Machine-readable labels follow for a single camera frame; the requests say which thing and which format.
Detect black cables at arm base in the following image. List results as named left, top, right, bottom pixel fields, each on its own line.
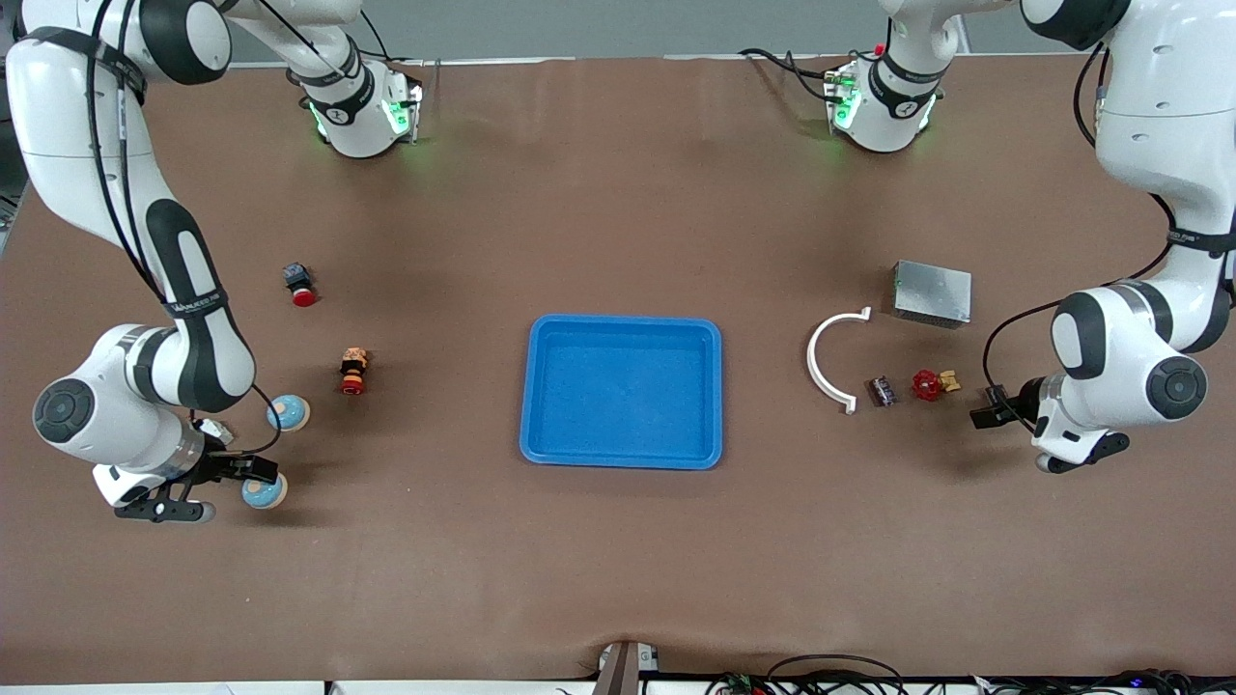
left=739, top=46, right=853, bottom=103

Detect black cable bundle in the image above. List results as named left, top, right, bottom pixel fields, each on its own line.
left=705, top=653, right=1236, bottom=695

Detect blue plastic tray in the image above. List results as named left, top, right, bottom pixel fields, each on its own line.
left=520, top=315, right=724, bottom=471

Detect white curved plastic clamp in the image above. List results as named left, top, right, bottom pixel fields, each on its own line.
left=806, top=307, right=873, bottom=415

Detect brown table cover mat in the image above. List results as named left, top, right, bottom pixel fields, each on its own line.
left=0, top=53, right=1236, bottom=686

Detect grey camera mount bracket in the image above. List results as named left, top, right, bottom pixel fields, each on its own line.
left=594, top=640, right=660, bottom=695

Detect grey metal power supply box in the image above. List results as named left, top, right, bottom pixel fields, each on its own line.
left=890, top=260, right=972, bottom=329

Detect black cable at arm base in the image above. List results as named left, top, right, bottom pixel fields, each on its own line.
left=355, top=8, right=426, bottom=69

